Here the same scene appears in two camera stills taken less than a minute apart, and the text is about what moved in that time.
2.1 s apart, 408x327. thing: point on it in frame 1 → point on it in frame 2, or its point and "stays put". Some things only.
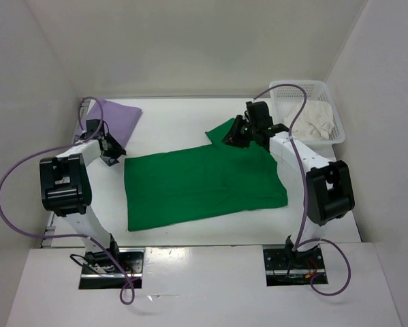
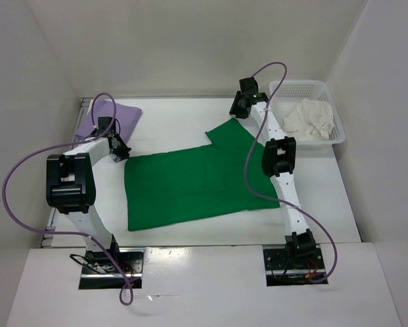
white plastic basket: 319,126 stays put
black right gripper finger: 242,142 → 242,112
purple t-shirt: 120,119 stays put
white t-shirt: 315,122 stays put
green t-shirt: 218,179 stays put
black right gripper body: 248,128 → 242,96
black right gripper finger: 233,131 → 236,104
